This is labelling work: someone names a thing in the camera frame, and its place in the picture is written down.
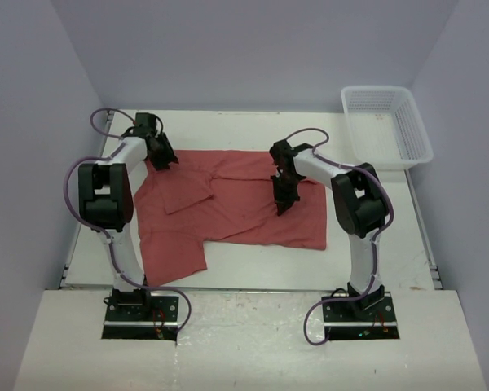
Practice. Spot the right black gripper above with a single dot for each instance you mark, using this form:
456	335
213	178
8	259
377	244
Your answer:
284	201

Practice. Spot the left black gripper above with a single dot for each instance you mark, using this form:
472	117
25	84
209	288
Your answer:
169	156

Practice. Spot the red t shirt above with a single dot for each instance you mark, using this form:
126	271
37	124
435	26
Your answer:
223	196

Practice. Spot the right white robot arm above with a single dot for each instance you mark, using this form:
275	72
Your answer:
361	205

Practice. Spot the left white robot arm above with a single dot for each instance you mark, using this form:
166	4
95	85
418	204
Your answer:
106	203

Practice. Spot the white plastic basket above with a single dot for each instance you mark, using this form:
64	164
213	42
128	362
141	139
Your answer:
385	127

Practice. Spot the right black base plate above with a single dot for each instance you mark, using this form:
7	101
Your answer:
378	322

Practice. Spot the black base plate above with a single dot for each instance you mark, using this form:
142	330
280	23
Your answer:
378	322
138	315

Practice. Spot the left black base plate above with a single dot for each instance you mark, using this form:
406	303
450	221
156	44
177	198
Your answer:
138	315

